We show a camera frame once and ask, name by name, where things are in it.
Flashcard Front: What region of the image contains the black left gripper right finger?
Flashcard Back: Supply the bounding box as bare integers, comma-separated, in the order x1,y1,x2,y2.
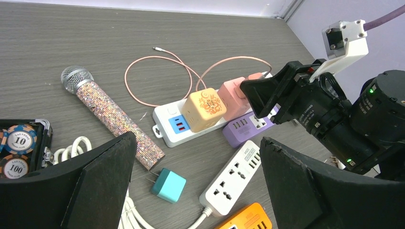
259,137,405,229

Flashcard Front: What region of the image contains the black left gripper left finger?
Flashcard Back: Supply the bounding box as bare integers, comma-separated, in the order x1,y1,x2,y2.
0,132,137,229

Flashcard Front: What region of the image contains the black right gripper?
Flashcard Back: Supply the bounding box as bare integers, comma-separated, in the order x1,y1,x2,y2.
239,62,380,171

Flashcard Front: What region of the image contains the pink cube socket adapter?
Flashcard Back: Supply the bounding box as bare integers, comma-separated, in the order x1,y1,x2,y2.
217,77,251,121

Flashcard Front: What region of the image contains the tan cube socket adapter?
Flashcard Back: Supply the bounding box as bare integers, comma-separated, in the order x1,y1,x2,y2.
180,88,227,133

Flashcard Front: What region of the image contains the white plug adapter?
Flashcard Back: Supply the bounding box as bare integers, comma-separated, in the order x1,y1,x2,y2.
330,156,346,170

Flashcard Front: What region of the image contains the teal plug adapter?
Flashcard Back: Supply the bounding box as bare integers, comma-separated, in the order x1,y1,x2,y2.
147,168,186,203

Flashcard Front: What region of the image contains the purple power strip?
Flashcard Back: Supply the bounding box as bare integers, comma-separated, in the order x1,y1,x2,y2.
223,107,278,148

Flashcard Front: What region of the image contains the orange power strip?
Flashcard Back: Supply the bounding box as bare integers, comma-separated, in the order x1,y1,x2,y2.
215,202,273,229

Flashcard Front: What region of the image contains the black poker chip case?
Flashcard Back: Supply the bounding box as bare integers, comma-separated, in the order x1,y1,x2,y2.
0,119,54,179

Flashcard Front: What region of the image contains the white usb power strip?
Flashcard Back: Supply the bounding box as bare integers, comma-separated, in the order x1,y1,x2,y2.
199,140,261,217

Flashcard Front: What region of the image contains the white multicolour power strip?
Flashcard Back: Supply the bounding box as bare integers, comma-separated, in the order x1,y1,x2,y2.
152,72,279,148

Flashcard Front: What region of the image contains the white coiled power cable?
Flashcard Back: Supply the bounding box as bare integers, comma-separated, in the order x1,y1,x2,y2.
52,135,213,229

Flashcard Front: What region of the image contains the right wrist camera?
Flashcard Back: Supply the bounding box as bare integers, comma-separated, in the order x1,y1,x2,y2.
309,20,369,82

